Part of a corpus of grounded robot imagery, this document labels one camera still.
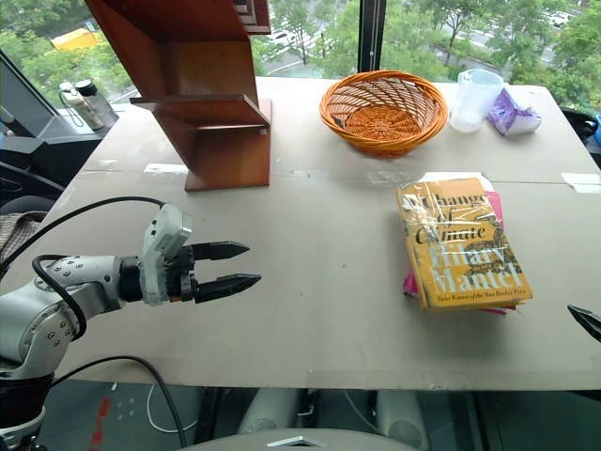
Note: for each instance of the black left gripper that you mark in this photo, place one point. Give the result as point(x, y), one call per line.
point(184, 270)

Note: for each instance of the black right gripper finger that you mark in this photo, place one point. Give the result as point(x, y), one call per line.
point(589, 320)

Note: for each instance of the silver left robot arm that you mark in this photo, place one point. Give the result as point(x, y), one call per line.
point(33, 310)

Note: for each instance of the yellow hardcover book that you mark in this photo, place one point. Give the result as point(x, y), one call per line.
point(462, 244)

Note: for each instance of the pink book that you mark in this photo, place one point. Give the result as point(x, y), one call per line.
point(494, 199)

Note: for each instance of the brown wooden shelf stand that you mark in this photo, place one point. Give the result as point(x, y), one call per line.
point(206, 70)

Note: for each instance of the white tape patch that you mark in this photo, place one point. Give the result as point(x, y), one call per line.
point(164, 168)
point(584, 182)

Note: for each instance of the grey rounded robot leg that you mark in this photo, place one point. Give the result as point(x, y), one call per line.
point(404, 418)
point(270, 411)

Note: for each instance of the silver robot torso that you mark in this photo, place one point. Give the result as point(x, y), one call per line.
point(300, 440)

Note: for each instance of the plaid cloth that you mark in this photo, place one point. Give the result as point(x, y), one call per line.
point(19, 232)

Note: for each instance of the clear bottle with black cap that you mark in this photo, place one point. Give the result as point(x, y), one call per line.
point(98, 98)

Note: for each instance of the black office chair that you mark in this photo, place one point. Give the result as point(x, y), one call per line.
point(28, 185)

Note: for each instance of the orange wicker basket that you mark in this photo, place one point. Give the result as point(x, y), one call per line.
point(382, 119)

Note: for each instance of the purple and white bag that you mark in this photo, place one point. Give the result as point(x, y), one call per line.
point(512, 115)

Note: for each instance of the clear plastic measuring jug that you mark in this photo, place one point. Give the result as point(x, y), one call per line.
point(472, 101)

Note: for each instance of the yellow vehicle outside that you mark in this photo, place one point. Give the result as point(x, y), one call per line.
point(75, 38)

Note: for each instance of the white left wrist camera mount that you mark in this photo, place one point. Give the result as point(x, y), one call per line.
point(162, 230)

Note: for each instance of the dark window frame post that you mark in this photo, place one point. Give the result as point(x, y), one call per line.
point(372, 33)

